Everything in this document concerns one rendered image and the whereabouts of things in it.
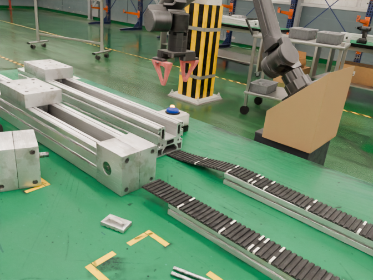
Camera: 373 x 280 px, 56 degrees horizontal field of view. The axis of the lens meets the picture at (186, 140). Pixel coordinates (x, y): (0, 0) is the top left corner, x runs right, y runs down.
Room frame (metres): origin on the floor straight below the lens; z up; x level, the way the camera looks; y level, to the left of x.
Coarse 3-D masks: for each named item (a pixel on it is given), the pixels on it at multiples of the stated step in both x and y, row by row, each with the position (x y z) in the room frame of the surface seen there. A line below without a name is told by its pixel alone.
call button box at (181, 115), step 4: (164, 112) 1.05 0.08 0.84; (180, 112) 1.07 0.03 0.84; (184, 112) 1.07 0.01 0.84; (172, 116) 1.02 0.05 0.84; (176, 116) 1.02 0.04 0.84; (180, 116) 1.03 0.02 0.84; (184, 116) 1.04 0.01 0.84; (188, 116) 1.06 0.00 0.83; (184, 120) 1.04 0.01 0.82; (188, 120) 1.06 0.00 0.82; (184, 124) 1.04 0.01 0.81; (184, 128) 1.05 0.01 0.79
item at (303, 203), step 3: (303, 198) 0.64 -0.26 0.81; (306, 198) 0.65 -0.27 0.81; (309, 198) 0.65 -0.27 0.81; (312, 198) 0.65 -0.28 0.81; (300, 201) 0.63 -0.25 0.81; (303, 201) 0.63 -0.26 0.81; (306, 201) 0.63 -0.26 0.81; (309, 201) 0.63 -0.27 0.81; (294, 204) 0.62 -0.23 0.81; (297, 204) 0.62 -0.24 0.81; (300, 204) 0.62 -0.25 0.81; (303, 204) 0.62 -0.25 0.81; (306, 204) 0.62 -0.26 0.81; (300, 207) 0.61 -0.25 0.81; (303, 207) 0.61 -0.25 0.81
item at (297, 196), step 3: (297, 192) 0.67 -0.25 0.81; (294, 195) 0.65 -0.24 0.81; (297, 195) 0.66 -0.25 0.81; (300, 195) 0.66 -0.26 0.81; (303, 195) 0.66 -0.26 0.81; (291, 198) 0.64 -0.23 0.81; (294, 198) 0.64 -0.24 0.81; (297, 198) 0.64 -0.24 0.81; (300, 198) 0.64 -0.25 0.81; (288, 201) 0.63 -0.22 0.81; (291, 201) 0.63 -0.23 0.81; (294, 201) 0.63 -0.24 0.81; (297, 201) 0.63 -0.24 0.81
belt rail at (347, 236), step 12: (228, 180) 0.74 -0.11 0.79; (240, 180) 0.71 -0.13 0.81; (252, 192) 0.69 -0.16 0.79; (264, 192) 0.67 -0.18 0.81; (276, 204) 0.65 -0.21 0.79; (288, 204) 0.63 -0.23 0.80; (300, 216) 0.61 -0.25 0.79; (312, 216) 0.60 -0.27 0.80; (324, 228) 0.58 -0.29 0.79; (336, 228) 0.56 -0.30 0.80; (348, 240) 0.55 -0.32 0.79; (360, 240) 0.54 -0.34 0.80; (372, 252) 0.52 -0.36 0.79
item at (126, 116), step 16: (64, 80) 1.27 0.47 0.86; (64, 96) 1.13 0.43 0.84; (80, 96) 1.07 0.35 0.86; (96, 96) 1.14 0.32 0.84; (112, 96) 1.09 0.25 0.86; (80, 112) 1.07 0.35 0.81; (96, 112) 1.02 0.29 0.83; (112, 112) 0.96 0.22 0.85; (128, 112) 0.95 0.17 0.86; (144, 112) 0.98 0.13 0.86; (160, 112) 0.97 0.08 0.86; (128, 128) 0.92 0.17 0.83; (144, 128) 0.89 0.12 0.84; (160, 128) 0.85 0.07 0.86; (176, 128) 0.90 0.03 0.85; (160, 144) 0.85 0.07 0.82; (176, 144) 0.90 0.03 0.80
